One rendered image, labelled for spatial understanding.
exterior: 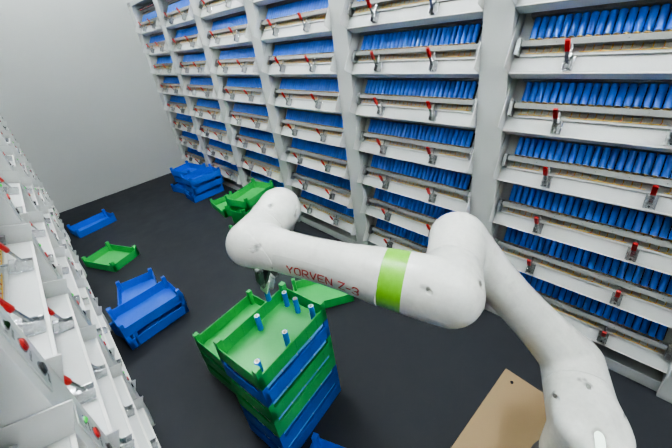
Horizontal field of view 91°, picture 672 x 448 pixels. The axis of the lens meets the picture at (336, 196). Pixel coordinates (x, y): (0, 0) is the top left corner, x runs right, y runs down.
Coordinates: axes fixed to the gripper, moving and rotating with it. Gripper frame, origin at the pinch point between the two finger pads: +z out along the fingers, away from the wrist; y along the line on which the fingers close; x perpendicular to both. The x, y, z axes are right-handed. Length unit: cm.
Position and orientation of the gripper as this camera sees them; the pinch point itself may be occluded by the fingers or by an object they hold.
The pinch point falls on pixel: (267, 282)
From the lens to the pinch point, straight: 112.8
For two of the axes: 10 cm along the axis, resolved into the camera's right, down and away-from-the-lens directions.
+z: -2.2, 7.2, 6.6
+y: 5.9, -4.4, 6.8
